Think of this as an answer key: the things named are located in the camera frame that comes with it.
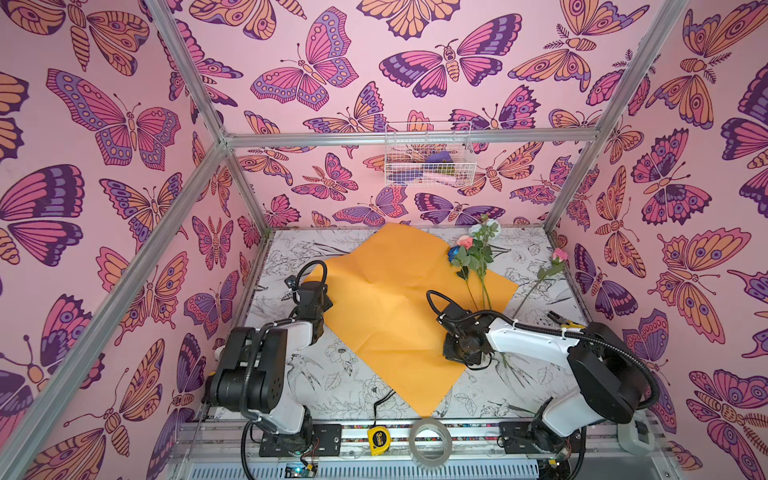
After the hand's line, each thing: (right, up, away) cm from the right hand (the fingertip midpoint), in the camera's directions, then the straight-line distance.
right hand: (448, 353), depth 87 cm
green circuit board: (-38, -24, -16) cm, 48 cm away
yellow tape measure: (-20, -16, -15) cm, 29 cm away
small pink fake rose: (+43, +28, +19) cm, 55 cm away
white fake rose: (+17, +30, +22) cm, 41 cm away
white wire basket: (-4, +61, +8) cm, 62 cm away
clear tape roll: (-7, -18, -13) cm, 23 cm away
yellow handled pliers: (+38, +8, +7) cm, 39 cm away
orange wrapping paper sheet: (-17, +16, +9) cm, 26 cm away
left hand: (-40, +18, +9) cm, 45 cm away
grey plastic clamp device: (+41, -14, -17) cm, 47 cm away
